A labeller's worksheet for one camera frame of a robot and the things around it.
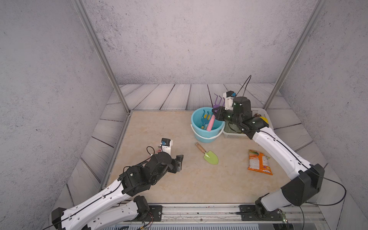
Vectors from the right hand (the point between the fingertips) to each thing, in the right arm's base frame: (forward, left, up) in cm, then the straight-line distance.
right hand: (212, 109), depth 75 cm
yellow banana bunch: (+15, -41, -25) cm, 50 cm away
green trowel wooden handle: (-10, -1, -33) cm, 34 cm away
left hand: (-22, +17, -10) cm, 29 cm away
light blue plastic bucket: (-1, +4, -22) cm, 23 cm away
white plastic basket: (+24, -42, -26) cm, 55 cm away
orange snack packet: (-15, -30, -29) cm, 44 cm away
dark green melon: (-12, -8, -1) cm, 14 cm away
